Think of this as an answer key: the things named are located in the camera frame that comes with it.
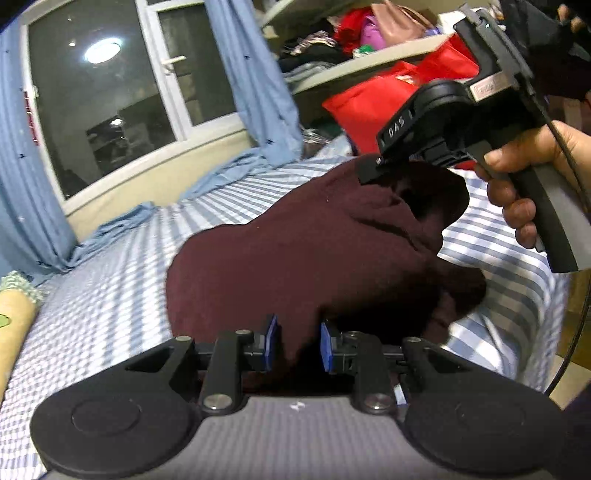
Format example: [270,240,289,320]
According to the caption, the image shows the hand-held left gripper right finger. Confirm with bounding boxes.
[320,320,474,415]

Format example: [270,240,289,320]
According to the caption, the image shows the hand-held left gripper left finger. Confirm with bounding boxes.
[124,315,281,416]

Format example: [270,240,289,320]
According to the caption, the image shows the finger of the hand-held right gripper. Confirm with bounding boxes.
[357,154,386,186]

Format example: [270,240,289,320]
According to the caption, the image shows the maroon printed t-shirt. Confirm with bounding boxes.
[166,154,488,398]

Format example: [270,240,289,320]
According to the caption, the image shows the folded grey-blue clothes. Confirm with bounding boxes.
[283,62,331,84]

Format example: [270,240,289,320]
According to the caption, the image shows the pile of dark clothes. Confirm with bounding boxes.
[277,30,340,70]

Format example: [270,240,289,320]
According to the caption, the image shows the person's right hand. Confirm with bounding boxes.
[475,121,591,250]

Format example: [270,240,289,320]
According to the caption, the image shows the red fabric bag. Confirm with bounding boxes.
[322,34,481,169]

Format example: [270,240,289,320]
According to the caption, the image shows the white shelf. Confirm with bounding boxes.
[259,0,455,95]

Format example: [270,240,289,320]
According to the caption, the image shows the peach handbag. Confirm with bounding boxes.
[370,0,428,41]

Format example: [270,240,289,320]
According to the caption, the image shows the magenta bag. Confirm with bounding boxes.
[360,16,386,47]

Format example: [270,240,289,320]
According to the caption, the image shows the dark cloth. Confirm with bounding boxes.
[501,0,591,100]

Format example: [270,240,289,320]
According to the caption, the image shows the red clothing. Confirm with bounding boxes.
[333,8,375,44]

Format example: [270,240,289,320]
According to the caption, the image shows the blue star curtain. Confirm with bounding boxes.
[0,18,158,278]
[179,0,304,200]

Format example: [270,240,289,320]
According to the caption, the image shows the blue checkered bed sheet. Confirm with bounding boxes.
[0,134,573,480]

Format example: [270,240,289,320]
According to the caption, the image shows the green checkered cloth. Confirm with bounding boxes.
[0,270,44,303]

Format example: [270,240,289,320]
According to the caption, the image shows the white framed window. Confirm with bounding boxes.
[18,0,241,204]

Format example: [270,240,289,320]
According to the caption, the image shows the black cable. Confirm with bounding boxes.
[517,78,591,395]

